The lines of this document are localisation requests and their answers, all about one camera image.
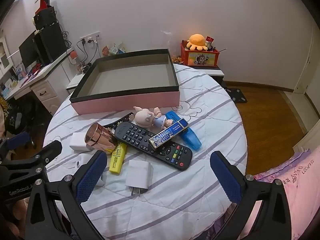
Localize pink printed blanket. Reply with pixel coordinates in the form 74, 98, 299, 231
237, 145, 320, 240

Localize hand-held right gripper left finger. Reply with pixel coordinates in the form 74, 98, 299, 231
25, 150, 108, 240

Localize black power cables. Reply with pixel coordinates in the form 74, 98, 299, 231
76, 38, 98, 65

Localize grey tray box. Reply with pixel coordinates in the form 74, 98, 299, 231
69, 49, 180, 115

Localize red paper item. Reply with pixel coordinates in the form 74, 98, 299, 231
35, 0, 50, 14

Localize white cabinet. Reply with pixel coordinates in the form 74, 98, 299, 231
292, 126, 320, 155

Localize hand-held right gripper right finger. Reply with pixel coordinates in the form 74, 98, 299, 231
210, 151, 292, 240

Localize white desk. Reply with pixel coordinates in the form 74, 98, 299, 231
0, 47, 73, 115

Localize round rose-gold mirror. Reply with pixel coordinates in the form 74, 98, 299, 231
84, 123, 118, 155

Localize black computer tower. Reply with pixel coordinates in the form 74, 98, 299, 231
34, 24, 67, 64

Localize white door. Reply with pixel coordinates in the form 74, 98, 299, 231
294, 20, 320, 95

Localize yellow highlighter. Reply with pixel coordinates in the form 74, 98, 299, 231
109, 141, 127, 174

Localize black computer monitor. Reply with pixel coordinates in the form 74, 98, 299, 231
19, 30, 38, 68

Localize black bathroom scale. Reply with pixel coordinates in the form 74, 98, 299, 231
226, 87, 248, 104

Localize blue patterned harmonica box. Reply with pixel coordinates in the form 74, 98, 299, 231
149, 119, 190, 151

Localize pig doll figurine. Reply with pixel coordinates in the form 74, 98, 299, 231
132, 106, 173, 130

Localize white cube charger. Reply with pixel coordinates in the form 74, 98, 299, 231
69, 132, 92, 152

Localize black hairbrush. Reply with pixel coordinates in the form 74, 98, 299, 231
102, 113, 134, 128

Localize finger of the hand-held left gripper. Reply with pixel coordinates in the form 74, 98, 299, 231
0, 140, 63, 180
0, 131, 32, 155

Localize black remote control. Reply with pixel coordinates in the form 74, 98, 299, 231
114, 121, 193, 171

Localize black top low cabinet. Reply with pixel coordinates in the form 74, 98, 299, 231
192, 64, 225, 88

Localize orange octopus plush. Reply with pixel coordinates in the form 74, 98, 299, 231
186, 34, 208, 51

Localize white wall socket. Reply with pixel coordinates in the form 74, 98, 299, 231
80, 32, 101, 44

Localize red storage crate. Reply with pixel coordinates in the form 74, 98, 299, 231
180, 42, 222, 67

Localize black box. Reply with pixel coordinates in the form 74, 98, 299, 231
33, 6, 57, 30

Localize white plug charger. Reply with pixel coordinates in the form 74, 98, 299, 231
125, 159, 153, 197

